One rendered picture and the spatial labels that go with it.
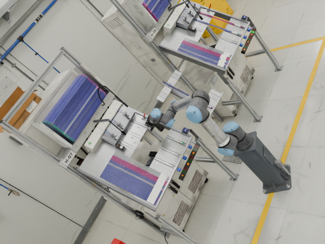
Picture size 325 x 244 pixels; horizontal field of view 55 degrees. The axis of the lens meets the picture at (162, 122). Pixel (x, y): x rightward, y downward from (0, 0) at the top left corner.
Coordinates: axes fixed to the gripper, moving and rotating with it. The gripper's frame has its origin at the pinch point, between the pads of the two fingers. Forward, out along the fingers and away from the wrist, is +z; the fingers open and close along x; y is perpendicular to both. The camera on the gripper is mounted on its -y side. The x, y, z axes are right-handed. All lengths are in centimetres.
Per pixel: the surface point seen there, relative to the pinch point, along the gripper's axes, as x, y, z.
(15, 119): 50, 100, 0
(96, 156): 42, 29, 7
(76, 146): 45, 46, -1
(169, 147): 8.2, -19.7, -2.7
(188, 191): 19, -57, 49
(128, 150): 25.7, 8.7, 2.7
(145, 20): -96, 59, -4
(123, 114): 1.1, 28.5, -0.4
